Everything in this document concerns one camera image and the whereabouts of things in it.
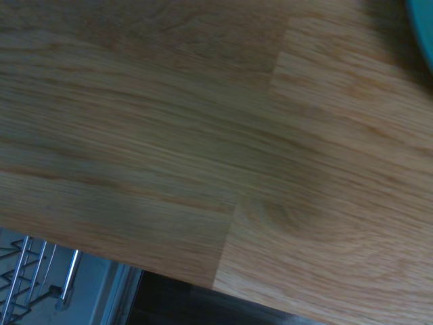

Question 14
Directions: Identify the teal round plate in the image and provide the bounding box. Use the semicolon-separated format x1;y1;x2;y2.
403;0;433;74

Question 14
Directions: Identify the wire dishwasher rack with dishes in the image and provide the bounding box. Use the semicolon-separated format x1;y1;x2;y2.
0;233;83;325

